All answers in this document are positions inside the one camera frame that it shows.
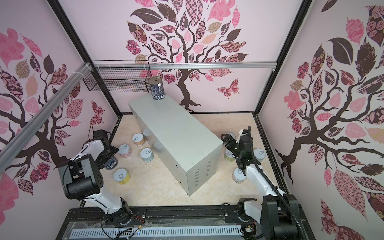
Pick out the orange label small can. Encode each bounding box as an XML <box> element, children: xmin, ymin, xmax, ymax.
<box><xmin>132</xmin><ymin>133</ymin><xmax>146</xmax><ymax>147</ymax></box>

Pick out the light green small can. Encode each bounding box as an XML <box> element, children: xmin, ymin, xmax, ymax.
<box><xmin>224</xmin><ymin>150</ymin><xmax>235</xmax><ymax>163</ymax></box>

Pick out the grey metal cabinet counter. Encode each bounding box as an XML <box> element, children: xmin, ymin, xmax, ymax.
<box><xmin>128</xmin><ymin>94</ymin><xmax>223</xmax><ymax>196</ymax></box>

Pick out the yellow label small can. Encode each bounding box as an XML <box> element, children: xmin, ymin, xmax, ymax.
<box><xmin>113</xmin><ymin>168</ymin><xmax>131</xmax><ymax>185</ymax></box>

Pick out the pink label small can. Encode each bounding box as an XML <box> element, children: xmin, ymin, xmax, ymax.
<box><xmin>118</xmin><ymin>144</ymin><xmax>132</xmax><ymax>159</ymax></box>

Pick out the dark blue tall can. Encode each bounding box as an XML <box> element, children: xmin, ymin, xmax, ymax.
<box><xmin>148</xmin><ymin>76</ymin><xmax>166</xmax><ymax>100</ymax></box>

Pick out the white slotted cable duct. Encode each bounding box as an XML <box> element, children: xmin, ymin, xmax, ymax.
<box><xmin>65</xmin><ymin>226</ymin><xmax>243</xmax><ymax>240</ymax></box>

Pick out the pale blue small can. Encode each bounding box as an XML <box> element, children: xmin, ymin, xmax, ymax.
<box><xmin>254</xmin><ymin>148</ymin><xmax>266</xmax><ymax>162</ymax></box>

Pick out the black aluminium frame rail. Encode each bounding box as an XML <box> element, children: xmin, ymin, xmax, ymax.
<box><xmin>55</xmin><ymin>204</ymin><xmax>301</xmax><ymax>240</ymax></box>

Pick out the teal label small can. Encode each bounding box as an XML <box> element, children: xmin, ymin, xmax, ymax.
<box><xmin>140</xmin><ymin>148</ymin><xmax>154</xmax><ymax>163</ymax></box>

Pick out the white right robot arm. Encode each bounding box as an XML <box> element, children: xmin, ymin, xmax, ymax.
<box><xmin>221</xmin><ymin>127</ymin><xmax>307</xmax><ymax>240</ymax></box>

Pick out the silver diagonal aluminium bar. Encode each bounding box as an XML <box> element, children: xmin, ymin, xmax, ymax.
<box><xmin>1</xmin><ymin>63</ymin><xmax>92</xmax><ymax>173</ymax></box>

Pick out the pink floral small can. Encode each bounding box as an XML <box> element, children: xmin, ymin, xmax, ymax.
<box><xmin>232</xmin><ymin>168</ymin><xmax>247</xmax><ymax>184</ymax></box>

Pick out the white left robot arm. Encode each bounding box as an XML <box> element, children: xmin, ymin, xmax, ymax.
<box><xmin>58</xmin><ymin>130</ymin><xmax>133</xmax><ymax>225</ymax></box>

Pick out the black wire mesh basket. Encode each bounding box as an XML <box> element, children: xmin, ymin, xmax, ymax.
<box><xmin>83</xmin><ymin>61</ymin><xmax>153</xmax><ymax>93</ymax></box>

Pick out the blue white label can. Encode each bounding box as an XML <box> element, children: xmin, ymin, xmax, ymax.
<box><xmin>104</xmin><ymin>156</ymin><xmax>118</xmax><ymax>170</ymax></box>

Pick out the silver aluminium crossbar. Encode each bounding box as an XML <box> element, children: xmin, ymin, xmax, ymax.
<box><xmin>94</xmin><ymin>62</ymin><xmax>277</xmax><ymax>70</ymax></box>

